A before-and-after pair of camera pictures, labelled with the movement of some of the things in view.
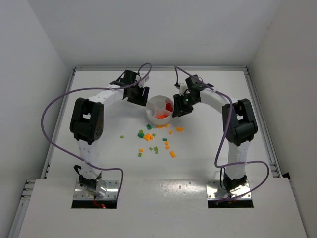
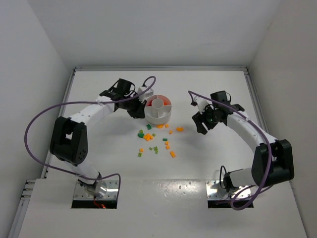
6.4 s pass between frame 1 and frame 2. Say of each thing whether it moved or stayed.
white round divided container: stayed
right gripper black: moved
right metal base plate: stayed
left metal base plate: stayed
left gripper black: moved
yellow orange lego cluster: stayed
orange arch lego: stayed
